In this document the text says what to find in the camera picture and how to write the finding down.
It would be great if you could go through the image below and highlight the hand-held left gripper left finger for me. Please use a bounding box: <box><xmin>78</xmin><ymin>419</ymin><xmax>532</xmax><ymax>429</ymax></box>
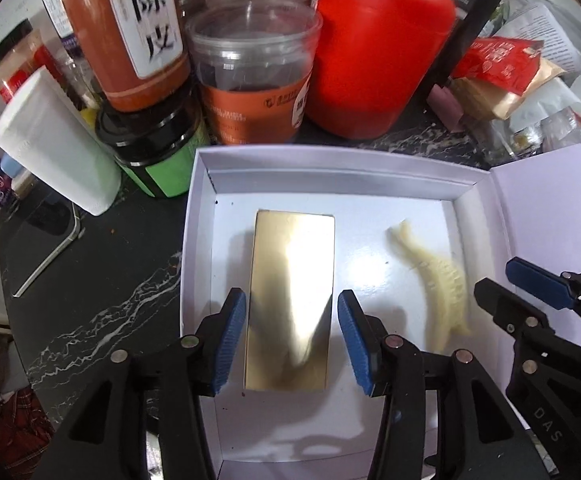
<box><xmin>35</xmin><ymin>287</ymin><xmax>248</xmax><ymax>480</ymax></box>

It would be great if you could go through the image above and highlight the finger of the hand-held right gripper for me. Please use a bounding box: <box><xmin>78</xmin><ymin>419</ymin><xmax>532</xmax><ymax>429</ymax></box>
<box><xmin>474</xmin><ymin>278</ymin><xmax>556</xmax><ymax>396</ymax></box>
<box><xmin>505</xmin><ymin>256</ymin><xmax>581</xmax><ymax>346</ymax></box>

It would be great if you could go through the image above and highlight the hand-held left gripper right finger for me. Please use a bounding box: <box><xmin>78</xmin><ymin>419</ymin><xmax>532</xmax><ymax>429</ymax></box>
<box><xmin>337</xmin><ymin>289</ymin><xmax>546</xmax><ymax>480</ymax></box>

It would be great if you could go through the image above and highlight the cream hair claw clip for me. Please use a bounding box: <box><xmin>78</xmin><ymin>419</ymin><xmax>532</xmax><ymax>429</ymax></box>
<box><xmin>386</xmin><ymin>220</ymin><xmax>473</xmax><ymax>348</ymax></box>

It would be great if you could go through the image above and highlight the gold rectangular box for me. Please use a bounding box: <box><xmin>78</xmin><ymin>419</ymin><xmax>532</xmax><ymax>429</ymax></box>
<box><xmin>244</xmin><ymin>209</ymin><xmax>336</xmax><ymax>393</ymax></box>

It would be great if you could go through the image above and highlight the lilac gift box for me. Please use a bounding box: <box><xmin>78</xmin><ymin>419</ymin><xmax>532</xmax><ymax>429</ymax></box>
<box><xmin>179</xmin><ymin>136</ymin><xmax>581</xmax><ymax>480</ymax></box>

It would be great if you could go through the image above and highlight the white plastic packet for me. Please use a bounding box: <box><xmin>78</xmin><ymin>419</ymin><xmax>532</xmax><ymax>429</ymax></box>
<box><xmin>507</xmin><ymin>77</ymin><xmax>581</xmax><ymax>133</ymax></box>

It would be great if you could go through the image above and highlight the green jar black lid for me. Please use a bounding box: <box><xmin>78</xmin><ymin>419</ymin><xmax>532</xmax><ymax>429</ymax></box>
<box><xmin>95</xmin><ymin>87</ymin><xmax>211</xmax><ymax>198</ymax></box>

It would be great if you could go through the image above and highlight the tan paper envelope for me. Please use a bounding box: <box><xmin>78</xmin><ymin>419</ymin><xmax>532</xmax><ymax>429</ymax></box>
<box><xmin>450</xmin><ymin>57</ymin><xmax>566</xmax><ymax>121</ymax></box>

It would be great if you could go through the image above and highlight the pink folded paper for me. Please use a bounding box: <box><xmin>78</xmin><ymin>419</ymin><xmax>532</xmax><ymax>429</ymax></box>
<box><xmin>427</xmin><ymin>85</ymin><xmax>466</xmax><ymax>133</ymax></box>

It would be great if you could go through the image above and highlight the dark phone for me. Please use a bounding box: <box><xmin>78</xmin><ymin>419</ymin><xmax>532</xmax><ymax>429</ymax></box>
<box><xmin>13</xmin><ymin>180</ymin><xmax>87</xmax><ymax>298</ymax></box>

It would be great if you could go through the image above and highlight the red foil packet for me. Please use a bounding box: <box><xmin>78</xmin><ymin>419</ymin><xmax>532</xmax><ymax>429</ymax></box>
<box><xmin>450</xmin><ymin>37</ymin><xmax>543</xmax><ymax>97</ymax></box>

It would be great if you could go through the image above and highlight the open clear jar orange label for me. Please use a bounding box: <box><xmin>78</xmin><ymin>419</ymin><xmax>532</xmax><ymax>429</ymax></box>
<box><xmin>185</xmin><ymin>2</ymin><xmax>323</xmax><ymax>146</ymax></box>

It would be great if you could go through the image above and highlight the red plaid cloth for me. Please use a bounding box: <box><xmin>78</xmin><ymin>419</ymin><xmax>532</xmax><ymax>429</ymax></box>
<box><xmin>0</xmin><ymin>385</ymin><xmax>56</xmax><ymax>480</ymax></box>

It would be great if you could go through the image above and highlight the black snack pouch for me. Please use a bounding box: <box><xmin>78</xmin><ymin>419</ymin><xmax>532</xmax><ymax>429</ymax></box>
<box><xmin>385</xmin><ymin>0</ymin><xmax>526</xmax><ymax>91</ymax></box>

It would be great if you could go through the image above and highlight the white cylinder roll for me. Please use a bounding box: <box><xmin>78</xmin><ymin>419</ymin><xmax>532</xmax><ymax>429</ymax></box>
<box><xmin>0</xmin><ymin>66</ymin><xmax>122</xmax><ymax>217</ymax></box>

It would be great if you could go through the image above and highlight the red canister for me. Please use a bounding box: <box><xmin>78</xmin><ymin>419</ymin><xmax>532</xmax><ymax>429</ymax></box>
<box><xmin>306</xmin><ymin>0</ymin><xmax>457</xmax><ymax>140</ymax></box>

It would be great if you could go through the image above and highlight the small blue case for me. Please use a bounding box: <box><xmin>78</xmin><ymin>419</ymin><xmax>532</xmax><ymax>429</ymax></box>
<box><xmin>0</xmin><ymin>152</ymin><xmax>34</xmax><ymax>196</ymax></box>

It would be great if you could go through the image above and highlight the brown spice jar white label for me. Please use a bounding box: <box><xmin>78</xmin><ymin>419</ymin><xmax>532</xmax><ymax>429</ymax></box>
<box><xmin>48</xmin><ymin>0</ymin><xmax>191</xmax><ymax>113</ymax></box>

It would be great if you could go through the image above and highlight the spice jar black lid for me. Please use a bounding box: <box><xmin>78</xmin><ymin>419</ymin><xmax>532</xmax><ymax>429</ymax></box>
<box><xmin>0</xmin><ymin>19</ymin><xmax>61</xmax><ymax>106</ymax></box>

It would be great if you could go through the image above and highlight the clear jar purple label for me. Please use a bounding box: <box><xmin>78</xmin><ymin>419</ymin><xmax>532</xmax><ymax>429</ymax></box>
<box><xmin>33</xmin><ymin>0</ymin><xmax>101</xmax><ymax>106</ymax></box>

